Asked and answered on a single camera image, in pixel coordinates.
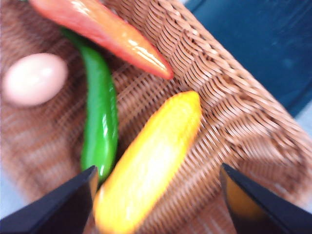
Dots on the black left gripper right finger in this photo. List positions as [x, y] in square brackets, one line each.
[275, 214]

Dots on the yellow corn cob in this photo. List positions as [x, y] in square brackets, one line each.
[148, 161]

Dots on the brown woven wicker basket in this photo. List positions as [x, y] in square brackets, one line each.
[234, 117]

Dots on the orange carrot with green leaves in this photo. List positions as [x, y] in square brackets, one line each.
[109, 31]

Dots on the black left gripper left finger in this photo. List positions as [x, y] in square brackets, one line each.
[53, 212]

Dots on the green chili pepper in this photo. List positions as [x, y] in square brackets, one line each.
[101, 109]

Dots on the pale brown egg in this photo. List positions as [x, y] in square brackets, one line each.
[34, 80]

